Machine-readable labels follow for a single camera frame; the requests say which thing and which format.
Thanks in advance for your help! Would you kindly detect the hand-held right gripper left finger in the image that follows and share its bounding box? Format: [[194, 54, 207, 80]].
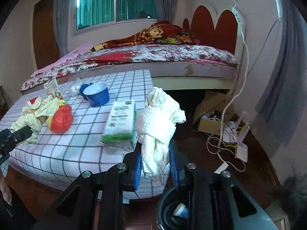
[[31, 140, 142, 230]]

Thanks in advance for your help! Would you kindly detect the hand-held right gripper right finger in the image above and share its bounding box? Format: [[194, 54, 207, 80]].
[[169, 141, 279, 230]]

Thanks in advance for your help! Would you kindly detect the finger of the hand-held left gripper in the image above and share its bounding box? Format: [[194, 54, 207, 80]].
[[10, 126, 33, 145]]

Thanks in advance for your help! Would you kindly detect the black bin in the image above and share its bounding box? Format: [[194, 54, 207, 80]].
[[156, 186, 192, 230]]

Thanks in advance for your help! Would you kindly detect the red plastic bag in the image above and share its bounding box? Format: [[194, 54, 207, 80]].
[[50, 105, 73, 134]]

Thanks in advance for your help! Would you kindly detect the white plastic bag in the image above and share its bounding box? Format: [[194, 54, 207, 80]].
[[135, 86, 186, 187]]

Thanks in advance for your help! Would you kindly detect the green and white carton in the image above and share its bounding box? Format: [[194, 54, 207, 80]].
[[100, 100, 137, 152]]

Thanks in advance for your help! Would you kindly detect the small blue plastic piece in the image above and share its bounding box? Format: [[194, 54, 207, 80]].
[[79, 83, 94, 99]]

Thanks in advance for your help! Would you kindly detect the blue plastic cup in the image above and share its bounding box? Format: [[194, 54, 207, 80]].
[[83, 82, 110, 107]]

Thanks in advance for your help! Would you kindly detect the person's left hand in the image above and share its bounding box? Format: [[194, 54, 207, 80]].
[[0, 170, 12, 205]]

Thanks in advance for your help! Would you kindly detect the small white cup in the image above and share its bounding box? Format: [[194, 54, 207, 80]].
[[173, 203, 189, 218]]

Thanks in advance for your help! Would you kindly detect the checked tablecloth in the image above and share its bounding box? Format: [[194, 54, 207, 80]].
[[0, 69, 166, 200]]

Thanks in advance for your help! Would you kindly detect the small printed snack packet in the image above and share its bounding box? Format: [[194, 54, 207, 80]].
[[44, 78, 63, 100]]

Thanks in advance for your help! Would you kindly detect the cardboard box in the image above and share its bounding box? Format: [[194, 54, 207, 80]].
[[193, 92, 237, 136]]

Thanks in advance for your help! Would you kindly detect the white network box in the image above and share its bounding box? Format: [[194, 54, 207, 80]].
[[222, 121, 238, 143]]

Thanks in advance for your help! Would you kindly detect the white router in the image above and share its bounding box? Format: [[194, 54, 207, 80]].
[[234, 111, 250, 162]]

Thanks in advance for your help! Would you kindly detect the clear plastic wrap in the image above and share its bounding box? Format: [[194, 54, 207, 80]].
[[70, 78, 83, 96]]

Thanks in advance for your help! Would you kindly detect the pink cloth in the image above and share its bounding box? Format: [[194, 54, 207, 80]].
[[30, 43, 95, 77]]

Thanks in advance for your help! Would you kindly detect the brown wooden door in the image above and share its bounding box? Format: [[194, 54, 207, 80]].
[[32, 0, 60, 70]]

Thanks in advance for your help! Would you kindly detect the grey curtain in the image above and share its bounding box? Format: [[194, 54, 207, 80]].
[[153, 0, 178, 24], [54, 0, 79, 58], [255, 0, 307, 146]]

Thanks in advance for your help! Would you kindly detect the dark fuzzy tuft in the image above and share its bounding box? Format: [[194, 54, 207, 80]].
[[269, 172, 307, 221]]

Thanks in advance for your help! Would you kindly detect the floral bed mattress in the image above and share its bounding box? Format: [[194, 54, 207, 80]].
[[20, 44, 240, 94]]

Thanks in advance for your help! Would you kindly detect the red patterned blanket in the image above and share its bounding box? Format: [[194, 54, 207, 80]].
[[84, 20, 201, 53]]

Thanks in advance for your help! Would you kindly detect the red and white headboard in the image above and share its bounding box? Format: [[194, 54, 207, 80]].
[[182, 3, 246, 55]]

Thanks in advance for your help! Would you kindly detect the window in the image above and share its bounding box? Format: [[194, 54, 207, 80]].
[[74, 0, 160, 30]]

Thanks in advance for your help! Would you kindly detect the yellow cable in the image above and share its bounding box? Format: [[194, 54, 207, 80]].
[[224, 122, 250, 148]]

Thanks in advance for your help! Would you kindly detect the cream bed frame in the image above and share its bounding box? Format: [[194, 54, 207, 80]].
[[151, 62, 240, 94]]

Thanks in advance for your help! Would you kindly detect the white cable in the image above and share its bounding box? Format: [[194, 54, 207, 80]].
[[206, 0, 250, 173]]

